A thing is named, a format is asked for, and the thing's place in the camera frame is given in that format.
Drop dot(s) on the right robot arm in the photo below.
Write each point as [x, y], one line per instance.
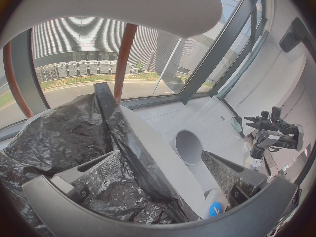
[286, 138]

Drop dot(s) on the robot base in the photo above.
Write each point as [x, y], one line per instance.
[255, 165]

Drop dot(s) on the black plastic bag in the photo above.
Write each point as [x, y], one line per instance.
[61, 132]

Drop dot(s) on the white chair with wooden posts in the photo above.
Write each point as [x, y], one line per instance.
[158, 152]

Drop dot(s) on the white trash bin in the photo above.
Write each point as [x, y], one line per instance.
[190, 155]

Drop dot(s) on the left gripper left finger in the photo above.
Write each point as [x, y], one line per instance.
[98, 171]

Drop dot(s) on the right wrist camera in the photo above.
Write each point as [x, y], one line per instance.
[265, 114]

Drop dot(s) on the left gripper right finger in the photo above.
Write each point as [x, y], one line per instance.
[229, 179]

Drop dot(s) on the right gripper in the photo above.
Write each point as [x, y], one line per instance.
[264, 124]

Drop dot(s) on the white bottle with blue label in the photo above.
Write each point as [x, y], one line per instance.
[214, 206]

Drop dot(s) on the window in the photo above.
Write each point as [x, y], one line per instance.
[197, 83]

